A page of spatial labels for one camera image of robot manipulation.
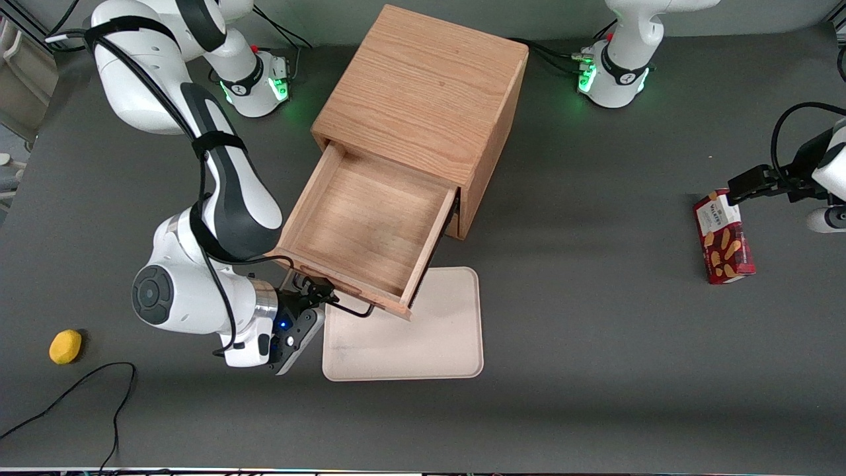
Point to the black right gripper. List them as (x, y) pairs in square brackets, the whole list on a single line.
[(288, 306)]

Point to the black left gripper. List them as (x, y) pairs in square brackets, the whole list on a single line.
[(802, 161)]

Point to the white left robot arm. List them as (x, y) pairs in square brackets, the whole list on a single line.
[(621, 66)]

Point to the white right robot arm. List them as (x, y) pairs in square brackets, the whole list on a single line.
[(172, 291)]

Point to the wooden drawer cabinet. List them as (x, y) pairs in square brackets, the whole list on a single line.
[(423, 86)]

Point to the red tartan shortbread box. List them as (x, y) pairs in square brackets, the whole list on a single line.
[(724, 238)]

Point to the white rectangular tray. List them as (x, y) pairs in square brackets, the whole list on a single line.
[(410, 344)]

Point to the yellow lemon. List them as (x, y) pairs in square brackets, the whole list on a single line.
[(65, 347)]

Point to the beige plastic bin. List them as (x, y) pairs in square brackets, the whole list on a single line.
[(26, 79)]

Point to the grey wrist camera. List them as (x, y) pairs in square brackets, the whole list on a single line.
[(304, 334)]

